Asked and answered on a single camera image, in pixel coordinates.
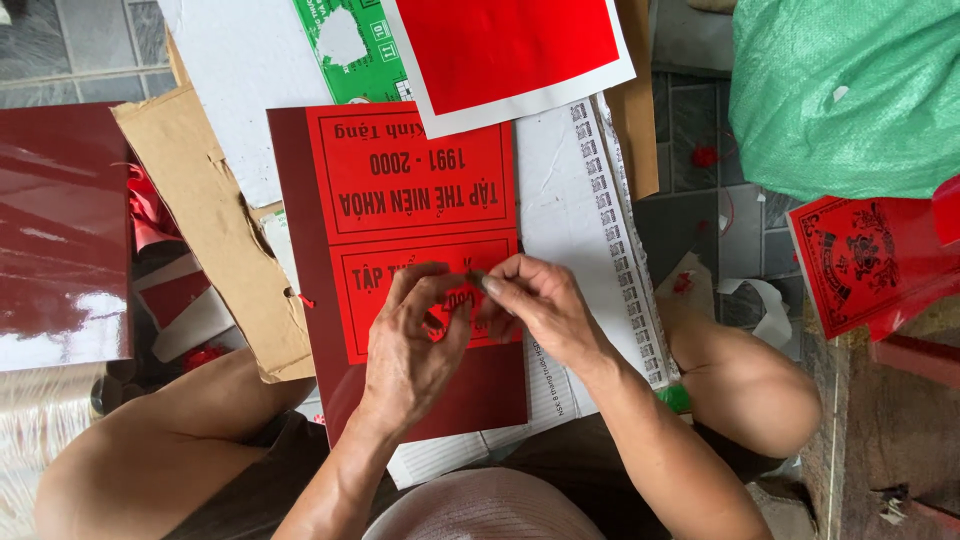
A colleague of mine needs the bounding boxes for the person's right hand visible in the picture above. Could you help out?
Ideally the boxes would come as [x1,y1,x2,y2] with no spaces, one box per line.
[475,254,614,377]

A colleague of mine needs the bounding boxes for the person's left hand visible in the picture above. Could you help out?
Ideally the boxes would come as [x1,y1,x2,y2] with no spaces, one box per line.
[366,262,475,435]

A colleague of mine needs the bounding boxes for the red printed label sticker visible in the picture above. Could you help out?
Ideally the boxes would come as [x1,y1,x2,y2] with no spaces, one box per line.
[328,228,522,366]
[304,101,519,245]

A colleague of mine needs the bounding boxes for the dark red glossy cover sheet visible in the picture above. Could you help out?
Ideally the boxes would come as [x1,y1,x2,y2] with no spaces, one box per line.
[266,103,530,449]

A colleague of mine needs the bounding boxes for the white carton flap printed edge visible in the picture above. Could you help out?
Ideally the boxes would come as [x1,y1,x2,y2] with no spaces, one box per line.
[512,93,681,421]

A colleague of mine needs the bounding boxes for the small green plastic piece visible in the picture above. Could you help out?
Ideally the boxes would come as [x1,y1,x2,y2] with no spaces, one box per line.
[657,384,693,415]

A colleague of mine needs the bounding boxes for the person's white striped hat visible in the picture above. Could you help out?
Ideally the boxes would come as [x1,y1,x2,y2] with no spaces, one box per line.
[363,468,607,540]

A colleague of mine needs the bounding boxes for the person's dark shorts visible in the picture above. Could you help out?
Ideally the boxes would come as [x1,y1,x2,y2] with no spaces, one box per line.
[163,411,785,540]

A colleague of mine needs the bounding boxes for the red thread clump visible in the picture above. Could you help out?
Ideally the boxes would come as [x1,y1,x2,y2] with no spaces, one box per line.
[182,343,228,374]

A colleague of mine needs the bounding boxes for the person's right leg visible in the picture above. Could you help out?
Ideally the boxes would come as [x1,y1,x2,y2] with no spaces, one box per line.
[657,298,824,460]

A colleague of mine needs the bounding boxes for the person's leg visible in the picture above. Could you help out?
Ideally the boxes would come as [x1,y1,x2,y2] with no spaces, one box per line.
[33,348,318,540]
[657,298,824,460]

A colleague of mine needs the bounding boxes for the white paper backing strip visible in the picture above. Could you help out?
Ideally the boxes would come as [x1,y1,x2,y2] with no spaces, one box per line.
[716,278,794,350]

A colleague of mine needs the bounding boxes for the brown cardboard strip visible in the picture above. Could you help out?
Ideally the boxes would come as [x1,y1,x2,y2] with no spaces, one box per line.
[603,0,660,202]

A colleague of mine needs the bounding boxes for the red thread tuft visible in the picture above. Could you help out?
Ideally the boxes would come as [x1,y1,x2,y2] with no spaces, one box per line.
[689,142,740,169]

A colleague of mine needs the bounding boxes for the torn brown cardboard piece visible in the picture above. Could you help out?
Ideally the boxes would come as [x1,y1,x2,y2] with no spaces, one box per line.
[111,30,317,384]

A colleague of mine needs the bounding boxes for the dark red card offcut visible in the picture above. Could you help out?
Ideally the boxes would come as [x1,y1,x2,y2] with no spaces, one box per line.
[132,253,237,364]

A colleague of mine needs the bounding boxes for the person's left leg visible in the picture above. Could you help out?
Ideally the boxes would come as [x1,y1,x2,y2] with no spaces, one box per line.
[33,348,318,540]

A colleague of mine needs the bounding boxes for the red sheet with white border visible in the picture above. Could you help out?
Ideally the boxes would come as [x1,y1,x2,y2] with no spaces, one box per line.
[380,0,637,141]

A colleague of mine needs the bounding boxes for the crumpled red paper scraps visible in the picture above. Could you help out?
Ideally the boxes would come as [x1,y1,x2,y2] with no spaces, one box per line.
[126,163,183,255]

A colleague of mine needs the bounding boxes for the green printed carton piece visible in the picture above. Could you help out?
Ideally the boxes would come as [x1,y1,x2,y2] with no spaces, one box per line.
[291,0,415,106]

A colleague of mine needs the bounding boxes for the white cardboard sheet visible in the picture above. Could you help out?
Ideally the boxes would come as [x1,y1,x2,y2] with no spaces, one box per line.
[156,0,336,210]

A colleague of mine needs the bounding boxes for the stack of red ornament prints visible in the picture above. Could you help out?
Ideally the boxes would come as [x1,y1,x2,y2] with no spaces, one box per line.
[785,174,960,343]

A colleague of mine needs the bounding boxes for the stack of dark red covers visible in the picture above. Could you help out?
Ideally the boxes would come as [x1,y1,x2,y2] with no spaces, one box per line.
[0,102,135,373]

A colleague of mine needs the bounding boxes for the red wooden bar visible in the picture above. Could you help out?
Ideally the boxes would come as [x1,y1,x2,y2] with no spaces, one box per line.
[870,333,960,390]

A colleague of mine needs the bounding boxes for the green woven plastic sack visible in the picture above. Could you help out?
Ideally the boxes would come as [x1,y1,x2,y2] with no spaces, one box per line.
[728,0,960,202]

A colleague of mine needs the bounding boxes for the clear plastic film roll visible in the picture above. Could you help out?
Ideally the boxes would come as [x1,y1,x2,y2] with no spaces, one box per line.
[0,361,106,540]

